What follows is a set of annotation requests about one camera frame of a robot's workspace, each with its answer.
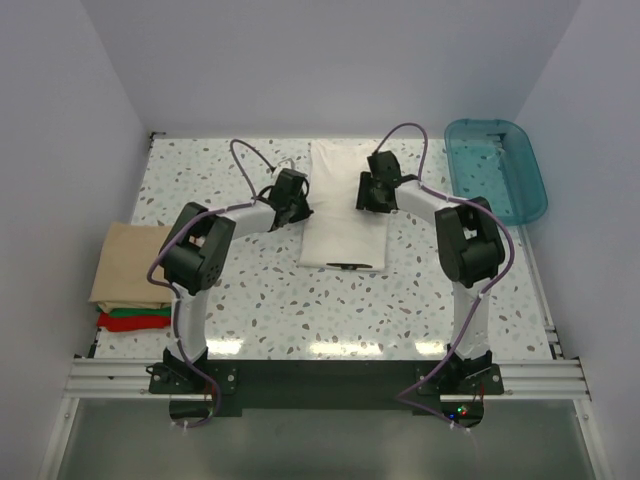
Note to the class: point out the folded green t shirt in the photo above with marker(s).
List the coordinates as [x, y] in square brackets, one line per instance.
[135, 312]

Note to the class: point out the aluminium frame rail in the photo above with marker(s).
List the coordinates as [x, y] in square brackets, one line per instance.
[522, 379]

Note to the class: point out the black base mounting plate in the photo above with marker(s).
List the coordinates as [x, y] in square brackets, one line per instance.
[228, 388]

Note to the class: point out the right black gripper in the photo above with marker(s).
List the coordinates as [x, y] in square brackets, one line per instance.
[363, 201]

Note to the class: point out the white t shirt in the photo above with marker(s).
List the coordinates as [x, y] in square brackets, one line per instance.
[337, 234]

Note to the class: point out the teal plastic bin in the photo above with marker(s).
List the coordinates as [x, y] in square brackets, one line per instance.
[494, 159]

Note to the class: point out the folded beige t shirt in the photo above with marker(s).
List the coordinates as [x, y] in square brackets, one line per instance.
[127, 253]

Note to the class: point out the folded red t shirt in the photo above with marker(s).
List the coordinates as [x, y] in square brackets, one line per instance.
[133, 323]

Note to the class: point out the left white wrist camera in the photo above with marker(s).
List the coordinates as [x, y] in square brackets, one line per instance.
[287, 163]

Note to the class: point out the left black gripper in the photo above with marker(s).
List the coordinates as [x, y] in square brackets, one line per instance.
[304, 212]

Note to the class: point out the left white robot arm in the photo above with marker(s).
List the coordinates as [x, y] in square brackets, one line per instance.
[194, 253]

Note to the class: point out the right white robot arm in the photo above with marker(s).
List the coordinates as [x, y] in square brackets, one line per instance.
[469, 246]

